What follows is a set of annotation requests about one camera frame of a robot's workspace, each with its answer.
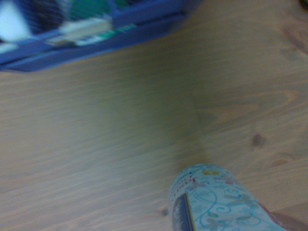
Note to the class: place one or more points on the white blue drink can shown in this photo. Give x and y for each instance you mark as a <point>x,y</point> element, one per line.
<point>216,202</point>

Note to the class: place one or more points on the blue mesh desk organizer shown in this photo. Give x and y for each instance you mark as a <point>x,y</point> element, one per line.
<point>96,36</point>

